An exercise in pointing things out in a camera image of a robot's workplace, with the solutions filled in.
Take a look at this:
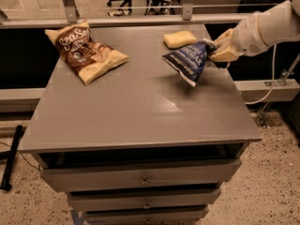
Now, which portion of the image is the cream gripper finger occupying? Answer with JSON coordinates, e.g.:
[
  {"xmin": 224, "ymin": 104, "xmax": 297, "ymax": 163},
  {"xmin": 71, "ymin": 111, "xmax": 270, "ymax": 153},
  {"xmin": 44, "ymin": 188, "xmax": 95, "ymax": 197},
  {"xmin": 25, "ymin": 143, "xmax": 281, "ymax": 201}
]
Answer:
[{"xmin": 202, "ymin": 38, "xmax": 218, "ymax": 52}]

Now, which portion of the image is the blue Kettle chip bag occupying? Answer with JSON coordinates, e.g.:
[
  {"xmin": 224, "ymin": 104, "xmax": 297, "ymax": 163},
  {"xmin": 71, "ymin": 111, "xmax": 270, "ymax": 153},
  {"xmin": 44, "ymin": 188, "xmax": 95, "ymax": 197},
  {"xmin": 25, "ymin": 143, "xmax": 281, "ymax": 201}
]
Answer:
[{"xmin": 162, "ymin": 41, "xmax": 211, "ymax": 86}]

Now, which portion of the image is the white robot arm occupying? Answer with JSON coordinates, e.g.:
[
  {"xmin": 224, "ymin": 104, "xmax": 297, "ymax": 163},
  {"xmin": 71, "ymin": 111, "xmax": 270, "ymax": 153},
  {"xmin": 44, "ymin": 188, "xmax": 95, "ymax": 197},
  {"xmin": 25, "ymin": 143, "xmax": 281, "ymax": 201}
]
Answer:
[{"xmin": 208, "ymin": 0, "xmax": 300, "ymax": 62}]

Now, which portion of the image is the yellow sponge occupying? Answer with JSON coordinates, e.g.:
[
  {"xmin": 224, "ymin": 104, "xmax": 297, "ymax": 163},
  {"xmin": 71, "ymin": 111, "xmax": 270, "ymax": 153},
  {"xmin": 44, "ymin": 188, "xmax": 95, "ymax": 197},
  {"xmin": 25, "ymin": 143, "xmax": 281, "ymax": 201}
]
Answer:
[{"xmin": 163, "ymin": 31, "xmax": 197, "ymax": 49}]

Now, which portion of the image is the brown sea salt chip bag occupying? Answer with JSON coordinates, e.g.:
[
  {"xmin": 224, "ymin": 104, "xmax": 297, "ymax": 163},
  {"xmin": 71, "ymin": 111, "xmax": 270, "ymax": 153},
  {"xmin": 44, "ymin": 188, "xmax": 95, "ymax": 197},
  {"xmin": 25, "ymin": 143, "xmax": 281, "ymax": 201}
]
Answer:
[{"xmin": 45, "ymin": 21, "xmax": 129, "ymax": 85}]

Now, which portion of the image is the grey metal railing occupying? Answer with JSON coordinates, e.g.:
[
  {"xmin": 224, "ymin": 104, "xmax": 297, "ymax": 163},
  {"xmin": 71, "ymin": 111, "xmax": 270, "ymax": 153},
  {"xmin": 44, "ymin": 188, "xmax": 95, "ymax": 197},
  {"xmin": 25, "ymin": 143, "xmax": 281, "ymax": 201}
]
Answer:
[{"xmin": 0, "ymin": 0, "xmax": 283, "ymax": 29}]

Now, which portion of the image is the top grey drawer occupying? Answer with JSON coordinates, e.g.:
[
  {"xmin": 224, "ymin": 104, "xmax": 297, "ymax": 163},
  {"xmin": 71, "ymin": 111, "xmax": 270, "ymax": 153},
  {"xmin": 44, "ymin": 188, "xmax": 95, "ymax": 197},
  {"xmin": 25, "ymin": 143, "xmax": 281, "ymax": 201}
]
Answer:
[{"xmin": 41, "ymin": 158, "xmax": 241, "ymax": 192}]

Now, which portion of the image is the grey drawer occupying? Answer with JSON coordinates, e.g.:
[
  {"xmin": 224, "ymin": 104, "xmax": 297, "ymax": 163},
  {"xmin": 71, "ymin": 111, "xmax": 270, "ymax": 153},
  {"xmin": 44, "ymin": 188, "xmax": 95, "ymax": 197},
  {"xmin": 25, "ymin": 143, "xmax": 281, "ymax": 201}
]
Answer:
[
  {"xmin": 85, "ymin": 206, "xmax": 208, "ymax": 225},
  {"xmin": 41, "ymin": 158, "xmax": 241, "ymax": 192},
  {"xmin": 67, "ymin": 188, "xmax": 220, "ymax": 212}
]

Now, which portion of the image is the grey drawer cabinet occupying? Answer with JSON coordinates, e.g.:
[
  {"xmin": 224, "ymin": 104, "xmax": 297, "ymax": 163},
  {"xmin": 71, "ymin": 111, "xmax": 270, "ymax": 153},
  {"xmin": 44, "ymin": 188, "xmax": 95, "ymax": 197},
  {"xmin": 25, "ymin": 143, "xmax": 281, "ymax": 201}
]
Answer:
[{"xmin": 18, "ymin": 23, "xmax": 263, "ymax": 225}]

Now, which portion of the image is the middle grey drawer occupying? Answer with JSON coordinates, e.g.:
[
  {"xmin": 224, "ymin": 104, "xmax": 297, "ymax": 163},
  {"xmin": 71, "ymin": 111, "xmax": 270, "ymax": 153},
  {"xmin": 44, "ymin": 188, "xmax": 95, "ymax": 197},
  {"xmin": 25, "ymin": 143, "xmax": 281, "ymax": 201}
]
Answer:
[{"xmin": 67, "ymin": 188, "xmax": 220, "ymax": 212}]

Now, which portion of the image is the bottom grey drawer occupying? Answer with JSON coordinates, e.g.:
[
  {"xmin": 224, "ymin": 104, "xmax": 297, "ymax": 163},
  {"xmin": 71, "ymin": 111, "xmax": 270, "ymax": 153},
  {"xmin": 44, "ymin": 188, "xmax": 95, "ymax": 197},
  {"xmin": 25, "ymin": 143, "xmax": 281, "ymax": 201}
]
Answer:
[{"xmin": 85, "ymin": 206, "xmax": 208, "ymax": 225}]

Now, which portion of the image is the black stand leg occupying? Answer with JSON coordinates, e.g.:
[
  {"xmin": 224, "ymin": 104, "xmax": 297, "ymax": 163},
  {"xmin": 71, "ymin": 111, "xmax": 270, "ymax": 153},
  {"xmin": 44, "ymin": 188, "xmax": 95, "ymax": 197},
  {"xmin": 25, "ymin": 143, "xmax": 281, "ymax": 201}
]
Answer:
[{"xmin": 0, "ymin": 125, "xmax": 24, "ymax": 191}]

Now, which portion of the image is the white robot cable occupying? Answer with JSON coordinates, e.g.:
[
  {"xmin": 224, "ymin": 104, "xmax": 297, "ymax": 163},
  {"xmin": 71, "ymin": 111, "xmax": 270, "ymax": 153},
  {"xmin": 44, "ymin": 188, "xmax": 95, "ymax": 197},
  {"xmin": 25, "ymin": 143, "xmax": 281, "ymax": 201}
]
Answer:
[{"xmin": 244, "ymin": 44, "xmax": 278, "ymax": 106}]

